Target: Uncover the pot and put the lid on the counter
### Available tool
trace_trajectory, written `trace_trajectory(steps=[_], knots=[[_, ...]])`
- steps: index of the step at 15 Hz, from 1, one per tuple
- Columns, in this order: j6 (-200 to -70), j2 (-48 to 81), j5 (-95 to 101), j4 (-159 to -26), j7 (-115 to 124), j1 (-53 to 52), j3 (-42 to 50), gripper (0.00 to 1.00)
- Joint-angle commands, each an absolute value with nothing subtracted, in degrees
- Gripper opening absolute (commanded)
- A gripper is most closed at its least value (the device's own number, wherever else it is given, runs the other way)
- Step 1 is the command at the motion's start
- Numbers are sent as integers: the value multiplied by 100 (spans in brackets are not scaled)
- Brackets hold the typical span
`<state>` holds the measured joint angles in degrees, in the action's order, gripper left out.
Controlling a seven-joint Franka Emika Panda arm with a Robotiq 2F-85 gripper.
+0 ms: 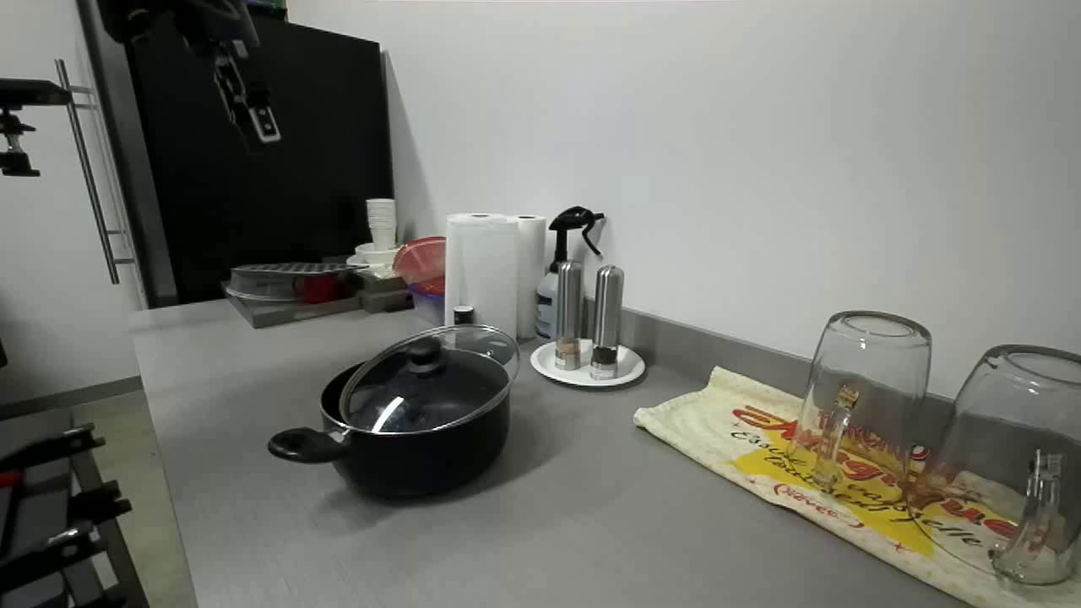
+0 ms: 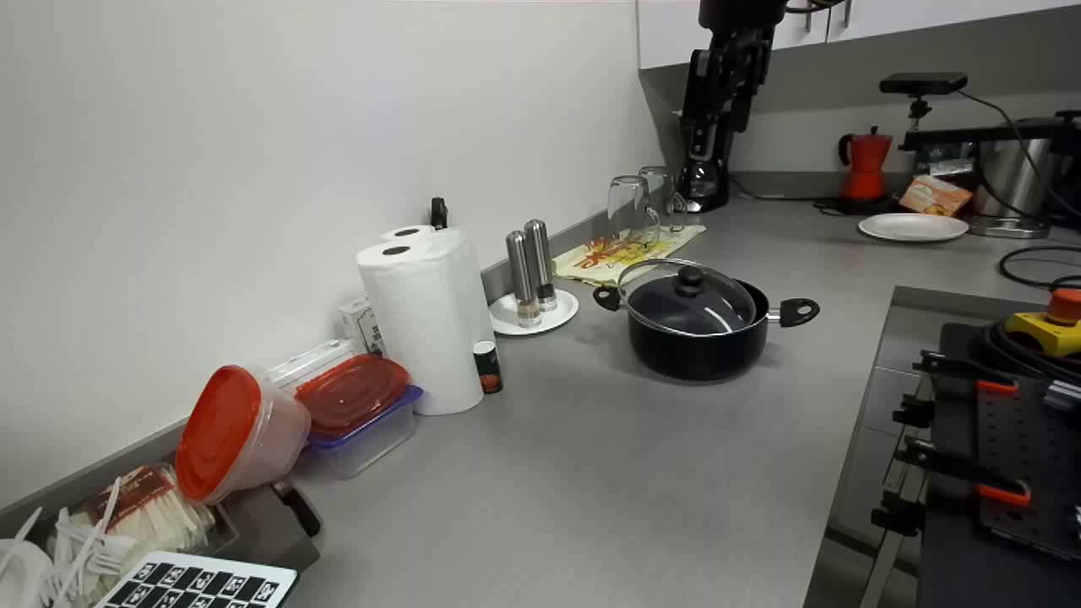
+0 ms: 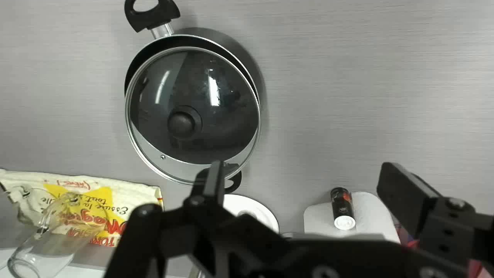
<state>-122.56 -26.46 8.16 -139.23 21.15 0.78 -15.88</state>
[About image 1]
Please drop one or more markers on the grey dish tray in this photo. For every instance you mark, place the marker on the grey dish tray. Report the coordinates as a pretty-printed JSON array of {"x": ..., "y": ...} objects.
[{"x": 296, "y": 281}]

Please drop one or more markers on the glass lid with black knob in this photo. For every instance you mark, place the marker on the glass lid with black knob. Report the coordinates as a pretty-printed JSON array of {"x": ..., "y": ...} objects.
[{"x": 439, "y": 394}]

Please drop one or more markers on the yellow red printed towel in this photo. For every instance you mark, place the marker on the yellow red printed towel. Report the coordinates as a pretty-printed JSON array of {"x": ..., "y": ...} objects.
[{"x": 743, "y": 433}]

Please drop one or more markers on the white cup stack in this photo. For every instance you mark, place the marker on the white cup stack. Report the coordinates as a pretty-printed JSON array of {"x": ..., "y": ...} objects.
[{"x": 381, "y": 220}]

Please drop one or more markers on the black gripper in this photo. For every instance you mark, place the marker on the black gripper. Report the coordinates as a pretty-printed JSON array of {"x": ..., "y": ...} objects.
[{"x": 229, "y": 55}]

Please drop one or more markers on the small glass lid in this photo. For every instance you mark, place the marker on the small glass lid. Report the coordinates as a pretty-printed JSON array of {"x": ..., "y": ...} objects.
[{"x": 485, "y": 341}]

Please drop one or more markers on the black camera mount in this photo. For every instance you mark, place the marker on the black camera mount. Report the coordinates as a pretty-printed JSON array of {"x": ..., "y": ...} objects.
[{"x": 21, "y": 124}]

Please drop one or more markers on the large clear drinking glass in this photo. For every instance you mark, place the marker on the large clear drinking glass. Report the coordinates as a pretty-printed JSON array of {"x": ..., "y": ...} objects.
[
  {"x": 1014, "y": 418},
  {"x": 866, "y": 384}
]

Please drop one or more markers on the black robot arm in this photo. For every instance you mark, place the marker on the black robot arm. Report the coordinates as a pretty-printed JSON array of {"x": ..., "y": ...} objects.
[{"x": 169, "y": 17}]

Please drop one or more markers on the white paper towel roll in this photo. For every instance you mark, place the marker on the white paper towel roll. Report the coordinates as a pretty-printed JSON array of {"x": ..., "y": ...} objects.
[
  {"x": 482, "y": 273},
  {"x": 530, "y": 273}
]

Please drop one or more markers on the spray bottle with black trigger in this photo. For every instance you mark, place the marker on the spray bottle with black trigger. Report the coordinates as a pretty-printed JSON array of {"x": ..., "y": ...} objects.
[{"x": 562, "y": 240}]

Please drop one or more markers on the steel grinder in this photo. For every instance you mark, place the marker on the steel grinder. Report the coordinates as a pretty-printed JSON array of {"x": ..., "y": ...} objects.
[
  {"x": 609, "y": 310},
  {"x": 568, "y": 304}
]

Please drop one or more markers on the red plastic bowl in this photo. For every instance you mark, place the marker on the red plastic bowl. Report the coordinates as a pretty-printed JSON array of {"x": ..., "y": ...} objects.
[{"x": 423, "y": 260}]

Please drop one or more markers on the white round plate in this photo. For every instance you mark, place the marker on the white round plate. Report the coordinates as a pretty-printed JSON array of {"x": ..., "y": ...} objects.
[{"x": 584, "y": 375}]

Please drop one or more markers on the black frying pan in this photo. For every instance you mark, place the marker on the black frying pan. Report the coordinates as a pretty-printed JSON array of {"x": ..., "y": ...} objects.
[{"x": 428, "y": 458}]

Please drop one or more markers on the small clear glass bottle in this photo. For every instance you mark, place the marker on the small clear glass bottle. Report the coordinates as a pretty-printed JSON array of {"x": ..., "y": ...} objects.
[{"x": 1041, "y": 528}]

